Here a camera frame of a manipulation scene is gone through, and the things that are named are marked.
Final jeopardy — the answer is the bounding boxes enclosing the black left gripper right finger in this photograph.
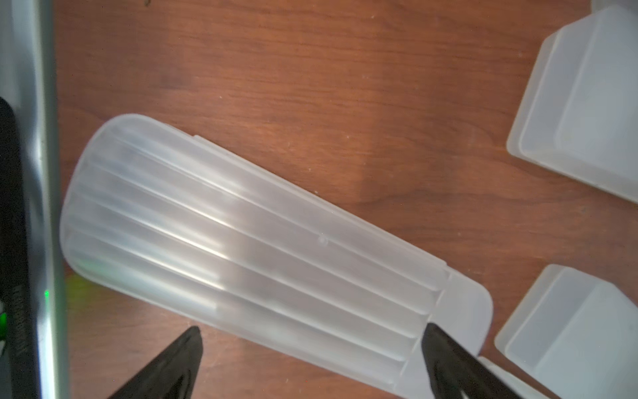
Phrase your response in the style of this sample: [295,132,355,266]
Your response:
[421,323,520,399]

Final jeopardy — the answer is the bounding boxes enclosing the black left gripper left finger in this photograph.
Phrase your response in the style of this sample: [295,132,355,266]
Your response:
[110,326,204,399]

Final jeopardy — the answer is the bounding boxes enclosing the ribbed translucent pencil case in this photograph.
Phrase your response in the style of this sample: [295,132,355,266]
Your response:
[60,114,493,398]

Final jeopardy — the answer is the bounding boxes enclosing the small translucent pencil case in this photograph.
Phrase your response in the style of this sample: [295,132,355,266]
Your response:
[494,264,637,398]

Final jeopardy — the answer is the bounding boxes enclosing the wide translucent pencil case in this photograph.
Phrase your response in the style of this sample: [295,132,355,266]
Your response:
[507,1,637,202]

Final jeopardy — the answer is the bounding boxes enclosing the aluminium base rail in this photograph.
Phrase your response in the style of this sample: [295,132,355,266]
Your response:
[1,1,71,398]

